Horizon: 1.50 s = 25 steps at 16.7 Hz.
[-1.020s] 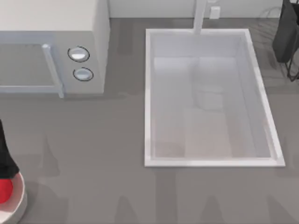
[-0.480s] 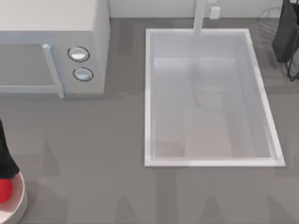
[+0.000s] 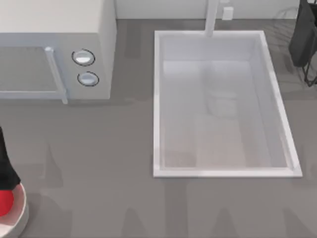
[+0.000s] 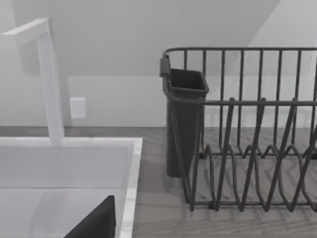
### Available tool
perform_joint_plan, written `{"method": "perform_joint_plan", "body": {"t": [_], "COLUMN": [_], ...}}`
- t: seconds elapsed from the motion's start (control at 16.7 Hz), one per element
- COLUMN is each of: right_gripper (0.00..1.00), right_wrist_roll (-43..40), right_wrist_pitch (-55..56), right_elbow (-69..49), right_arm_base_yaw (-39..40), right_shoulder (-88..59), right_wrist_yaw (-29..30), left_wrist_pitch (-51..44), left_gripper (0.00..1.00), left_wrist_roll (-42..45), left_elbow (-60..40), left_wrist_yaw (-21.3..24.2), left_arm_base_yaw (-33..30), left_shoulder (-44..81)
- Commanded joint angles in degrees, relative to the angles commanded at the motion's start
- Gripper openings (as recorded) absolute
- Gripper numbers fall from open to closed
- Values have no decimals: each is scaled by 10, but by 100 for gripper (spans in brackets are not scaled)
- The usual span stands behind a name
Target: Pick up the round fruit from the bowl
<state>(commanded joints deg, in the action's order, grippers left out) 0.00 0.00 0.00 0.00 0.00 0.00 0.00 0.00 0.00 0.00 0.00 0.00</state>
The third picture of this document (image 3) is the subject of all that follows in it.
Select white sink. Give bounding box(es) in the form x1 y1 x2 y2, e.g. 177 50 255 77
152 30 304 179

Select round grey microwave knob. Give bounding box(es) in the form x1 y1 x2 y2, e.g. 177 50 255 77
77 71 100 87
71 49 96 67

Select pale microwave oven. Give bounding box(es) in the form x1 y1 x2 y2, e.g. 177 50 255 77
0 0 117 105

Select tall white tap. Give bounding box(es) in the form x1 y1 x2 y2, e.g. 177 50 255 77
204 0 220 38

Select pale microwave door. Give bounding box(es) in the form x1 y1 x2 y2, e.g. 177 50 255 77
0 46 68 100

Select white bowl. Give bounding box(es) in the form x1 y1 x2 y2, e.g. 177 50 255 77
0 182 30 235

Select red apple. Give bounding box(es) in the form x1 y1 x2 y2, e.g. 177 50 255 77
0 189 15 218

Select pale microwave door handle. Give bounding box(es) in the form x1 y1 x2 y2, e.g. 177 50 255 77
44 46 69 105

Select white wall socket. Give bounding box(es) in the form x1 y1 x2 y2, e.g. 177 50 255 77
222 6 234 21

